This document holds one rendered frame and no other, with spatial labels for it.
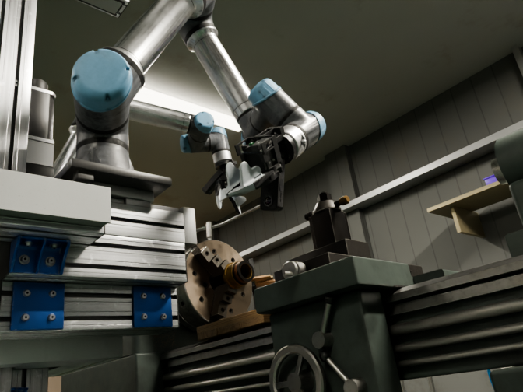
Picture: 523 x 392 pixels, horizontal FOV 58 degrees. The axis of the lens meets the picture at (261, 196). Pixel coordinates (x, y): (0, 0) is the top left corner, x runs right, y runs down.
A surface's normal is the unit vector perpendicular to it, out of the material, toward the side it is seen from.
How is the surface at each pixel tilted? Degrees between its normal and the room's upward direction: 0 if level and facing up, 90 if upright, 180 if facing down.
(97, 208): 90
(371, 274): 90
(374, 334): 90
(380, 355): 90
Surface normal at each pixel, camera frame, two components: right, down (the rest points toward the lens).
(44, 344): 0.64, -0.37
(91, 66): 0.22, -0.29
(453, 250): -0.76, -0.15
